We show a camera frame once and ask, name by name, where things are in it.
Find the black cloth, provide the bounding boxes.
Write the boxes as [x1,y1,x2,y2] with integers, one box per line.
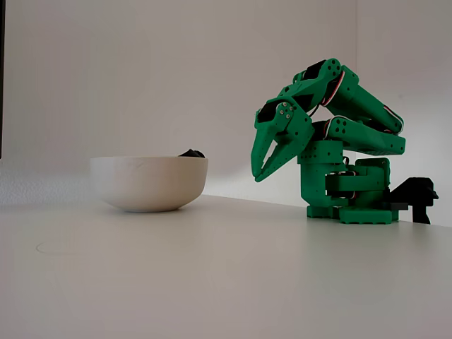
[177,148,207,159]

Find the white round bowl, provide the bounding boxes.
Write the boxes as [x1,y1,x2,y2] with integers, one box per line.
[89,155,210,214]

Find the black table clamp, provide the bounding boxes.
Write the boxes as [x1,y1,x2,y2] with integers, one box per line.
[387,176,440,225]

